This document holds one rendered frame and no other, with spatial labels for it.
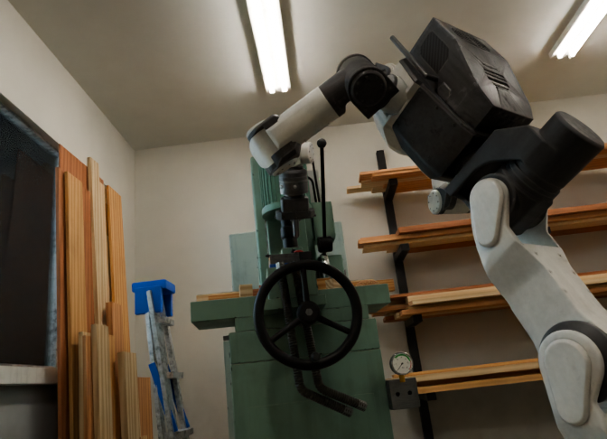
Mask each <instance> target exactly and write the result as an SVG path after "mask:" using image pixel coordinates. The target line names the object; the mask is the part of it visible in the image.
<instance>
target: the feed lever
mask: <svg viewBox="0 0 607 439"><path fill-rule="evenodd" d="M317 145H318V147H320V157H321V186H322V237H318V238H317V247H318V251H319V252H320V253H323V254H326V255H327V252H332V237H331V236H326V207H325V178H324V147H325V146H326V145H327V142H326V140H325V139H323V138H320V139H319V140H318V141H317Z"/></svg>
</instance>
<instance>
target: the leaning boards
mask: <svg viewBox="0 0 607 439"><path fill-rule="evenodd" d="M55 188H56V280H57V371H58V439H154V438H153V418H152V400H151V382H150V378H141V377H138V376H137V367H136V353H133V352H131V351H130V337H129V321H128V307H127V291H126V262H125V248H124V232H123V218H122V202H121V196H120V195H119V194H118V193H117V192H116V191H115V190H113V189H112V188H111V187H110V186H109V185H107V187H106V186H104V181H103V180H102V179H101V178H100V177H99V166H98V163H97V162H96V161H95V160H94V159H93V158H91V157H88V166H86V165H85V164H84V163H83V162H81V161H80V160H79V159H78V158H77V157H76V156H74V155H73V154H72V153H71V152H69V151H68V150H67V149H66V148H65V147H64V146H62V145H61V144H59V167H55Z"/></svg>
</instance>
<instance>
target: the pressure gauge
mask: <svg viewBox="0 0 607 439"><path fill-rule="evenodd" d="M402 362H403V363H404V364H402V365H401V363H402ZM389 366H390V368H391V370H392V371H393V372H394V373H395V374H398V376H399V381H400V382H406V380H405V375H406V374H408V373H410V372H411V370H412V368H413V366H414V363H413V360H412V358H411V357H410V355H409V354H407V353H405V352H398V353H396V354H394V355H393V356H392V357H391V358H390V361H389ZM400 366H401V367H400Z"/></svg>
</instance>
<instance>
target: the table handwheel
mask: <svg viewBox="0 0 607 439"><path fill-rule="evenodd" d="M306 270H314V271H319V272H322V273H324V274H326V275H328V276H330V277H332V278H333V279H335V280H336V281H337V282H338V283H339V284H340V285H341V286H342V288H343V289H344V291H345V292H346V294H347V296H348V297H349V299H350V305H351V311H352V319H351V326H350V328H348V327H345V326H343V325H341V324H338V323H336V322H334V321H331V320H329V319H327V318H325V317H323V316H321V315H320V313H321V311H320V308H319V306H318V305H317V304H316V303H315V302H312V301H310V295H309V290H308V283H307V274H306ZM296 271H300V272H301V279H302V287H303V303H301V304H300V305H299V307H298V309H297V312H296V317H297V318H295V319H294V320H293V321H292V322H290V323H289V324H287V325H286V326H285V327H284V328H283V329H282V330H280V331H279V332H277V333H276V334H274V335H273V336H272V337H270V336H269V334H268V332H267V330H266V325H265V320H264V308H265V303H266V298H267V296H268V294H269V292H270V290H271V289H272V287H273V286H274V285H275V284H276V283H277V282H278V281H279V280H280V279H281V278H283V277H284V276H287V275H289V274H291V273H293V272H296ZM253 320H254V326H255V330H256V333H257V337H258V338H259V340H260V342H261V344H262V346H263V347H264V348H265V350H266V351H267V352H268V353H269V354H270V355H271V356H272V357H273V358H274V359H275V360H277V361H278V362H280V363H282V364H284V365H286V366H287V367H289V368H292V369H299V370H318V369H325V368H328V367H330V366H331V365H333V364H335V363H337V362H338V361H340V360H341V359H343V358H344V357H345V356H346V355H347V354H348V353H349V352H350V350H351V349H352V348H353V346H354V345H355V343H356V341H357V339H358V337H359V335H360V330H361V325H362V306H361V301H360V297H359V294H358V292H357V290H356V288H355V287H354V285H353V283H352V282H351V281H350V279H349V278H348V277H347V276H345V275H344V274H343V273H342V272H341V271H340V270H339V269H337V268H336V267H334V266H331V265H329V264H327V263H324V262H321V261H317V260H309V259H305V260H297V261H294V262H290V263H288V264H285V265H283V266H280V267H279V268H277V270H275V271H274V272H273V273H272V274H270V275H269V276H268V278H267V279H266V280H265V281H264V283H263V284H262V285H261V286H260V288H259V290H258V292H257V296H256V300H255V303H254V310H253ZM317 320H318V321H317ZM316 322H321V323H323V324H326V325H328V326H331V327H332V328H334V329H336V330H338V331H341V332H344V333H346V334H348V335H347V337H346V339H345V340H344V342H343V343H342V344H341V346H340V347H339V348H338V349H337V350H335V351H334V352H332V353H330V354H329V355H326V356H324V357H321V359H320V360H319V361H318V362H313V361H311V360H305V359H299V358H296V357H293V356H291V355H289V354H287V353H285V352H284V351H282V350H280V349H279V348H278V347H277V346H276V345H275V344H274V342H276V341H277V340H279V339H280V338H281V337H282V336H284V335H285V334H286V333H288V332H289V331H291V330H292V329H293V328H294V327H296V326H297V325H299V326H300V327H302V328H303V325H306V326H309V325H313V324H315V323H316Z"/></svg>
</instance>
